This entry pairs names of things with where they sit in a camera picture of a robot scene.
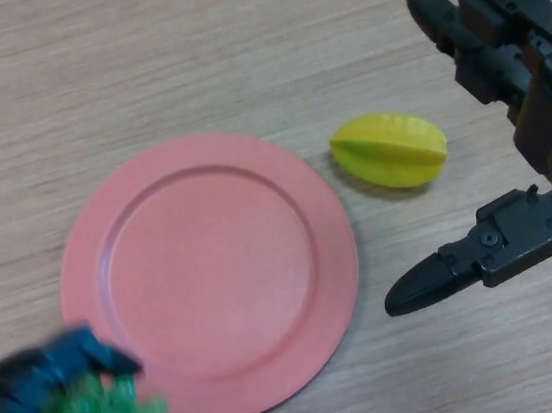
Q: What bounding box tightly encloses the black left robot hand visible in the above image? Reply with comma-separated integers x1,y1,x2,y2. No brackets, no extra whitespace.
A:
0,313,149,413

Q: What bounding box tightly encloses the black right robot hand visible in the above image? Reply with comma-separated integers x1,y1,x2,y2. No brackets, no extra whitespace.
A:
347,0,552,319

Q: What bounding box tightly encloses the pink round plate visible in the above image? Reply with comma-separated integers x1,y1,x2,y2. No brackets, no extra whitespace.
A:
42,116,377,413

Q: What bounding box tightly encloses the yellow starfruit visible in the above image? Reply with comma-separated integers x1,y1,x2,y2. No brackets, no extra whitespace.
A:
326,103,453,197

